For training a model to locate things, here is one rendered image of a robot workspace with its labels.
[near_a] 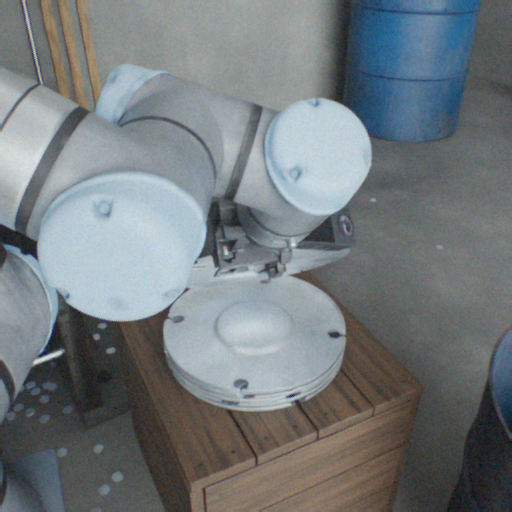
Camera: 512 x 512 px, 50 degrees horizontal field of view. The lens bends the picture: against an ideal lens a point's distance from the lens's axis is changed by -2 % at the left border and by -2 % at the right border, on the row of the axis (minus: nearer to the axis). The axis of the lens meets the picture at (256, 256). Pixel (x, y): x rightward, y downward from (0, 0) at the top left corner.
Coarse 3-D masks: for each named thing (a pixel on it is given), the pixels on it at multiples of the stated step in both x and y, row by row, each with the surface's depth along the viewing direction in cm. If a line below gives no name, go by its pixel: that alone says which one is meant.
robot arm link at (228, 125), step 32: (128, 64) 39; (128, 96) 37; (160, 96) 36; (192, 96) 37; (224, 96) 39; (192, 128) 33; (224, 128) 38; (256, 128) 38; (224, 160) 38; (224, 192) 40
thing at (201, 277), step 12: (300, 252) 74; (312, 252) 76; (324, 252) 78; (336, 252) 80; (348, 252) 82; (204, 264) 71; (288, 264) 86; (300, 264) 86; (312, 264) 88; (324, 264) 90; (192, 276) 80; (204, 276) 82; (228, 276) 88; (240, 276) 89; (252, 276) 91; (264, 276) 93
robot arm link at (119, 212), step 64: (0, 64) 27; (0, 128) 25; (64, 128) 26; (128, 128) 31; (0, 192) 26; (64, 192) 25; (128, 192) 25; (192, 192) 29; (64, 256) 25; (128, 256) 25; (192, 256) 27; (128, 320) 28
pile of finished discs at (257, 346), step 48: (192, 288) 96; (240, 288) 97; (288, 288) 97; (192, 336) 87; (240, 336) 86; (288, 336) 86; (336, 336) 89; (192, 384) 80; (240, 384) 79; (288, 384) 78
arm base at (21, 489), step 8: (8, 472) 50; (8, 480) 49; (16, 480) 51; (24, 480) 55; (0, 488) 46; (8, 488) 48; (16, 488) 50; (24, 488) 52; (32, 488) 54; (0, 496) 46; (8, 496) 48; (16, 496) 49; (24, 496) 50; (32, 496) 52; (0, 504) 46; (8, 504) 47; (16, 504) 49; (24, 504) 50; (32, 504) 51; (40, 504) 53
